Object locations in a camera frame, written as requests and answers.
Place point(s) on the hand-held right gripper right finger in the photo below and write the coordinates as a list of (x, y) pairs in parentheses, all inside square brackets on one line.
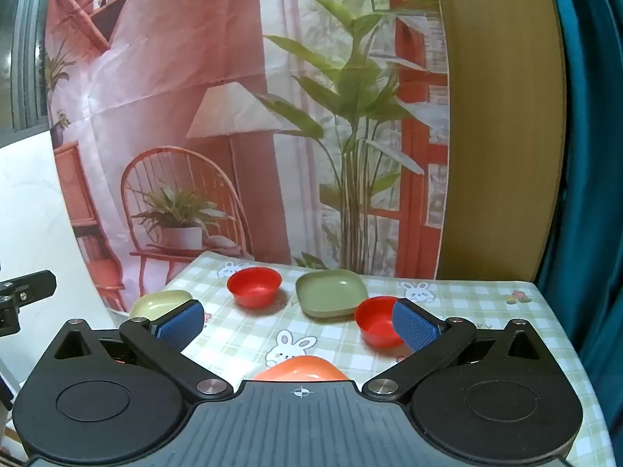
[(413, 325)]

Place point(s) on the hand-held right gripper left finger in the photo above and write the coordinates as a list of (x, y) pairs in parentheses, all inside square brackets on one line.
[(181, 323)]

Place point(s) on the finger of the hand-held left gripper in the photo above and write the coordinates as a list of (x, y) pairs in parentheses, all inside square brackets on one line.
[(30, 286), (7, 318)]

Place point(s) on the red plastic bowl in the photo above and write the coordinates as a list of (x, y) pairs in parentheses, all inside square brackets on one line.
[(377, 323), (254, 286)]

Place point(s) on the olive green square plate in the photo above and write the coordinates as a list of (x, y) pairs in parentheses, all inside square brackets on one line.
[(331, 294)]

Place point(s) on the pale yellow-green bowl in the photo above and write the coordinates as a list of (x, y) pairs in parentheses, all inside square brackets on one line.
[(158, 301)]

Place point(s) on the white panel board on stand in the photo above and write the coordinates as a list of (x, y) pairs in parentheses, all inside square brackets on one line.
[(39, 214)]

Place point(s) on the green checkered bunny tablecloth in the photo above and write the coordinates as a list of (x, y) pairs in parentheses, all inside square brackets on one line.
[(486, 314)]

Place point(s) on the orange plate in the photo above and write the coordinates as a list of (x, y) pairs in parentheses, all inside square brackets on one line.
[(299, 369)]

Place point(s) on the wooden board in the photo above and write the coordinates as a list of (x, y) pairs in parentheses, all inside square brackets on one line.
[(501, 131)]

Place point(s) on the printed room scene backdrop cloth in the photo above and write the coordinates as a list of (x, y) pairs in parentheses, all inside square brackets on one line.
[(194, 107)]

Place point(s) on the teal curtain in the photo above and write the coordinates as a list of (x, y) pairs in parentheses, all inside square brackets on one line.
[(594, 155)]

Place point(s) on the grey window frame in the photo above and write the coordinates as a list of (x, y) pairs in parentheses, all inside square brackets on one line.
[(24, 44)]

